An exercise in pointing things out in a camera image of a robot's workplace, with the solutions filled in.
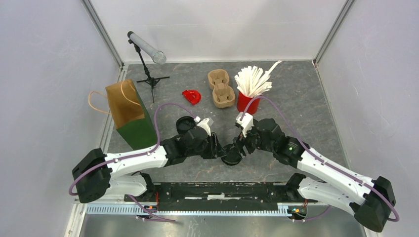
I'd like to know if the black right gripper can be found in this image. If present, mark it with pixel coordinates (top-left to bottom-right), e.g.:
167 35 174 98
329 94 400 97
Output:
230 123 275 159

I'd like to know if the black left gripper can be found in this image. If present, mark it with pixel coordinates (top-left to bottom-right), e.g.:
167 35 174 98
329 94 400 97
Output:
186 132 227 159

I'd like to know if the dark translucent cup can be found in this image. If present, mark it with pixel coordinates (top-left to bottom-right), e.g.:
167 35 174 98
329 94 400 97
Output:
221 144 243 166

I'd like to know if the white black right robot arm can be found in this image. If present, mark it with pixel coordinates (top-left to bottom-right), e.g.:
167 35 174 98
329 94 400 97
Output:
229 113 396 233

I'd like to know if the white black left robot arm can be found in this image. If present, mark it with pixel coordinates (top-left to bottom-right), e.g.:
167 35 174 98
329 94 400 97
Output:
71 126 227 203

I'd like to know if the red cylindrical straw holder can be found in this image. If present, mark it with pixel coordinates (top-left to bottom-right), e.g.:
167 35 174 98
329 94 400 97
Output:
237 92 260 115

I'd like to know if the brown cardboard cup carrier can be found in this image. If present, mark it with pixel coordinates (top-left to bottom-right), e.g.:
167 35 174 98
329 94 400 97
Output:
208 69 236 109

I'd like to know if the brown paper bag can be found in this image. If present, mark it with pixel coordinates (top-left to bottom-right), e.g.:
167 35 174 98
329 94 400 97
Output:
88 79 145 129

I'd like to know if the grey microphone on stand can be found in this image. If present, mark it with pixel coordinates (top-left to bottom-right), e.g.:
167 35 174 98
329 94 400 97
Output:
127 31 170 103

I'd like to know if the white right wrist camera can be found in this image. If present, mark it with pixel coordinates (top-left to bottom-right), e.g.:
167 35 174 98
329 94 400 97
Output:
236 112 253 137

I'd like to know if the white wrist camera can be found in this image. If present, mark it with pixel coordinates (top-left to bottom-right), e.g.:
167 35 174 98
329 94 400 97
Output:
194 116 213 136
236 112 253 137

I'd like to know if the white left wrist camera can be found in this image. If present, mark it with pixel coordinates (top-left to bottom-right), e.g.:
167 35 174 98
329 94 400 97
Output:
194 116 213 136

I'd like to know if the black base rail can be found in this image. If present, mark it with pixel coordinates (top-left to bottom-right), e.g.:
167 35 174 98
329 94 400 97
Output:
136 182 307 211

